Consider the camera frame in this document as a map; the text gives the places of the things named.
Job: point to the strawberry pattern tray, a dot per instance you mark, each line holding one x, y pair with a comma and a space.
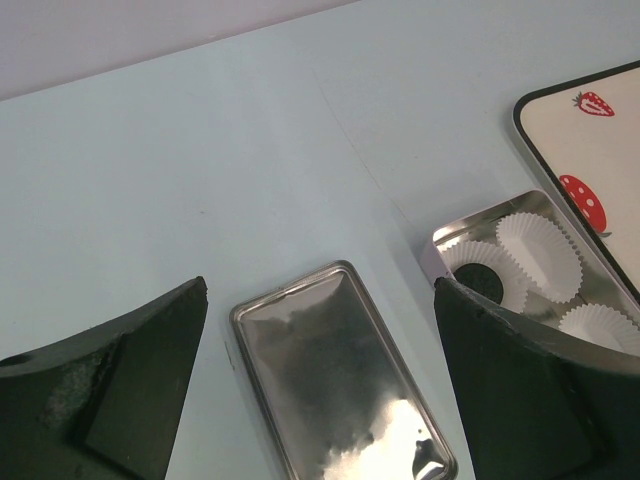
584, 137

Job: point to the white paper cup front-left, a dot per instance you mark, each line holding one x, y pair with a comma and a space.
603, 326

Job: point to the silver tin lid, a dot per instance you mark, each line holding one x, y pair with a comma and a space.
334, 390

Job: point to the silver tin box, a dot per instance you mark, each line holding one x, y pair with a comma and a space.
600, 284

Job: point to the white paper cup back-left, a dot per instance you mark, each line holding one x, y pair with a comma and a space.
513, 278

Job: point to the white paper cup back-right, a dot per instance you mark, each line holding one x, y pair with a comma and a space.
544, 253

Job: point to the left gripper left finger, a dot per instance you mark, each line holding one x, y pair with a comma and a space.
105, 403

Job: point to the black round cookie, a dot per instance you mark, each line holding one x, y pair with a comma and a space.
481, 279

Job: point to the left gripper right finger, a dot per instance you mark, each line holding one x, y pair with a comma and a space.
536, 403

